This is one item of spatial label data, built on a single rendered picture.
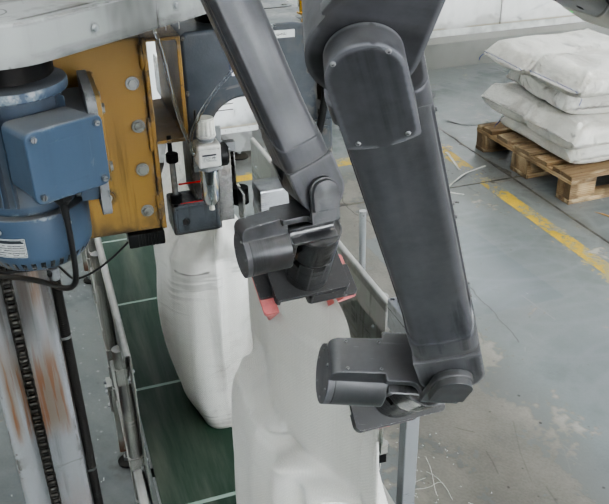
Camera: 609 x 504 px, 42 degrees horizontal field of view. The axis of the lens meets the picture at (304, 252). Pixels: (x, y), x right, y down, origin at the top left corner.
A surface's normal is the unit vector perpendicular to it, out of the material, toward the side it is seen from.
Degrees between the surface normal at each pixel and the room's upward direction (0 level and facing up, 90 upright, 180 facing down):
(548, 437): 0
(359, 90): 117
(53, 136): 90
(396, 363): 30
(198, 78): 90
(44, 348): 90
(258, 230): 86
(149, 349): 0
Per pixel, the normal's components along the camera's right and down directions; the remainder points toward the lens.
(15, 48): 0.52, 0.40
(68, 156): 0.69, 0.33
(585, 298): -0.02, -0.88
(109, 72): 0.33, 0.44
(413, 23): 0.04, 0.82
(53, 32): 0.84, 0.24
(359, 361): 0.12, -0.57
